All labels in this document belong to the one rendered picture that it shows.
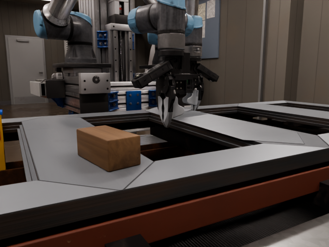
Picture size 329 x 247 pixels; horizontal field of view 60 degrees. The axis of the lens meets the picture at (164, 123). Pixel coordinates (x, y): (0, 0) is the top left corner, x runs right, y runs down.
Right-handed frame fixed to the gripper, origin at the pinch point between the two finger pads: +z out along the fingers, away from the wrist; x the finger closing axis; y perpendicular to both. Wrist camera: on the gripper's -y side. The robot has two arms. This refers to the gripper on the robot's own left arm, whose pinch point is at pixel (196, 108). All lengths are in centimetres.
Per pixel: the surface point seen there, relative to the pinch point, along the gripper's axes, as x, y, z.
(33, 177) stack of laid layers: 49, 64, 1
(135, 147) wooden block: 54, 49, -3
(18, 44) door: -951, 26, -103
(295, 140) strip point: 55, 11, 1
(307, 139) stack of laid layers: 55, 7, 1
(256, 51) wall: -233, -275, -46
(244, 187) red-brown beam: 62, 33, 5
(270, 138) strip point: 51, 15, 1
